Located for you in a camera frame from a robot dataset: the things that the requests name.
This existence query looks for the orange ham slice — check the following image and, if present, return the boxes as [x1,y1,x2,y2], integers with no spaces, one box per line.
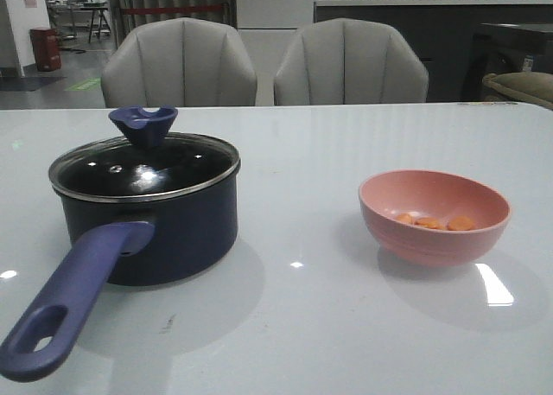
[396,213,415,225]
[415,217,446,230]
[447,215,475,231]

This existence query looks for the glass lid blue knob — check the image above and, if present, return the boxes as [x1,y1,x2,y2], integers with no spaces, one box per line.
[48,105,240,203]

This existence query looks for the pink plastic bowl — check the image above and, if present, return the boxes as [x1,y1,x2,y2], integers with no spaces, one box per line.
[359,169,511,267]

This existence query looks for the right beige chair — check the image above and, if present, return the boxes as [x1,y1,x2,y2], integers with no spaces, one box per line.
[273,18,429,105]

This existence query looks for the beige chair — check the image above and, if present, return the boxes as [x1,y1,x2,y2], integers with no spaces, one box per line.
[273,18,429,105]
[101,17,257,108]

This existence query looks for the left beige chair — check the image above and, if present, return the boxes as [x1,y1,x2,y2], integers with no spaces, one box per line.
[101,17,257,108]

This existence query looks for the white cabinet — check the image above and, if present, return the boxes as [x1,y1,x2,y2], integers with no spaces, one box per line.
[236,0,314,106]

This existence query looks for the red barrier belt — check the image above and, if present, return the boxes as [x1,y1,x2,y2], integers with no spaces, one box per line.
[120,3,228,16]

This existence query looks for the dark grey counter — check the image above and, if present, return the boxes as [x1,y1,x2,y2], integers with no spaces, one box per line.
[315,0,552,102]

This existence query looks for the red trash bin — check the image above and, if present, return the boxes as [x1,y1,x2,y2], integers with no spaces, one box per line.
[29,27,61,72]

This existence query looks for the tan cushion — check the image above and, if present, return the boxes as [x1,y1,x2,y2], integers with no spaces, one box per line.
[482,72,552,110]

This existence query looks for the background desk with items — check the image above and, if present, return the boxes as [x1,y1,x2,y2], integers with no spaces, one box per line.
[46,0,111,42]

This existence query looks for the blue saucepan with handle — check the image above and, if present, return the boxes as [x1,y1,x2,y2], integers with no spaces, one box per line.
[1,165,240,382]

